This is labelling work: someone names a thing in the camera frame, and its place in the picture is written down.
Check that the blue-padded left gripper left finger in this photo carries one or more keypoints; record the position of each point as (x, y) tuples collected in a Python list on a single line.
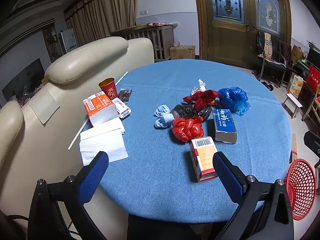
[(88, 179)]

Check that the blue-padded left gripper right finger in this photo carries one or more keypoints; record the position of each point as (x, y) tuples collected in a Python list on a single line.
[(232, 178)]

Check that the orange white carton box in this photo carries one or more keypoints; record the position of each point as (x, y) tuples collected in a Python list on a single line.
[(202, 151)]

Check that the blue tissue box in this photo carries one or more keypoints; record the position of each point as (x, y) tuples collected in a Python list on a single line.
[(224, 127)]

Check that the red plastic bag bundle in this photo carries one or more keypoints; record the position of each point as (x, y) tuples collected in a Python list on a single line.
[(187, 129)]

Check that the blue plastic bag bundle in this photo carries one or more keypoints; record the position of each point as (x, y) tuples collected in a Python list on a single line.
[(235, 99)]

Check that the black plastic bag bundle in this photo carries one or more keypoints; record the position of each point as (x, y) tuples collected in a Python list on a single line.
[(188, 111)]

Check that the dark red plastic bag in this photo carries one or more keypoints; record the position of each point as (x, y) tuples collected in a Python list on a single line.
[(201, 98)]

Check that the light blue face mask bundle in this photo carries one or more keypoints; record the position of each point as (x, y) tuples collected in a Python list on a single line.
[(164, 117)]

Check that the white plastic bag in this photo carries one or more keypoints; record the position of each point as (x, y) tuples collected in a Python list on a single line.
[(200, 88)]

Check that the white tissue sheets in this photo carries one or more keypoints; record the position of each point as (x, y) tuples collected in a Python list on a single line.
[(106, 137)]

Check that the white paper straw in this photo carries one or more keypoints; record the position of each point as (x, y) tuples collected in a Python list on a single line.
[(86, 121)]

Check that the red plastic mesh basket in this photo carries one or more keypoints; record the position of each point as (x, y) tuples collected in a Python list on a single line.
[(300, 182)]

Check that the cream leather sofa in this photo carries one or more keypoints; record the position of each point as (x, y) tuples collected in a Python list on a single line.
[(36, 137)]

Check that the orange white tissue pack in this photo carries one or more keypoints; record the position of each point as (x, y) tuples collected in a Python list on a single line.
[(100, 108)]

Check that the small white cigarette box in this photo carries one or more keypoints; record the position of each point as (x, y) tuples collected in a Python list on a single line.
[(122, 109)]

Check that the small white stool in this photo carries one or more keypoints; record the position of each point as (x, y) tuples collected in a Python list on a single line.
[(294, 102)]

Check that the dark snack wrapper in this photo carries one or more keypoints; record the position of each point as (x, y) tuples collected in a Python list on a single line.
[(124, 95)]

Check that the red paper cup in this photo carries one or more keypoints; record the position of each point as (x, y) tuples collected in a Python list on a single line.
[(108, 86)]

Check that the yellow printed carton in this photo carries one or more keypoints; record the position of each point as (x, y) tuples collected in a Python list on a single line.
[(295, 85)]

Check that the red gift bag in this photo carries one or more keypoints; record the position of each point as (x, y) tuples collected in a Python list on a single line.
[(313, 78)]

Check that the black metal armchair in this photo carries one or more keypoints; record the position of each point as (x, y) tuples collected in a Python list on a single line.
[(274, 54)]

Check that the brown cardboard box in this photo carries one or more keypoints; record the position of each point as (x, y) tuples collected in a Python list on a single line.
[(182, 52)]

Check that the wooden radiator cover cabinet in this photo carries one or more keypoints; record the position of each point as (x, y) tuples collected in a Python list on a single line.
[(160, 35)]

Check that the wooden double door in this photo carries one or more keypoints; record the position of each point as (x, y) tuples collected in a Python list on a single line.
[(228, 29)]

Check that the beige striped curtain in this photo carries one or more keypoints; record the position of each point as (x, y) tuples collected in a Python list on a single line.
[(92, 20)]

